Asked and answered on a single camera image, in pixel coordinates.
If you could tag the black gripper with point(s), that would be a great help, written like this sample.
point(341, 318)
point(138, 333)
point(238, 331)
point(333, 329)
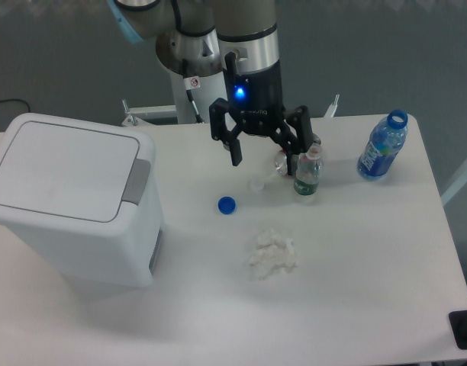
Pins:
point(254, 101)

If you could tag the white trash can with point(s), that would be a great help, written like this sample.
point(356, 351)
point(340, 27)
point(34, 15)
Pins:
point(83, 196)

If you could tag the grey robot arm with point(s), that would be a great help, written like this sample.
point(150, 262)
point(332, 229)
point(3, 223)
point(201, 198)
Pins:
point(224, 65)

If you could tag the crushed red soda can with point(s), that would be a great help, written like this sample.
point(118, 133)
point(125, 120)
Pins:
point(285, 164)

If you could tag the white bottle cap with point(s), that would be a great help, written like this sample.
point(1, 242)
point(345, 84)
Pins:
point(259, 183)

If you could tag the clear green-label bottle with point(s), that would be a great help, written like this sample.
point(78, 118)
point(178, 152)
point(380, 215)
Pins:
point(307, 175)

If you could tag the blue bottle cap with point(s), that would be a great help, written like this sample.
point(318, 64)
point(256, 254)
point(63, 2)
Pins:
point(227, 205)

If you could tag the crumpled white tissue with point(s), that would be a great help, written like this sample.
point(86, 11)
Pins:
point(274, 253)

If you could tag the blue plastic bottle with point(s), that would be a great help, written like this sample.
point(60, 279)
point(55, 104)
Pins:
point(385, 142)

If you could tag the black device at edge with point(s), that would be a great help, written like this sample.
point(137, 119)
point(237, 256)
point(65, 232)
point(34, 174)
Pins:
point(458, 322)

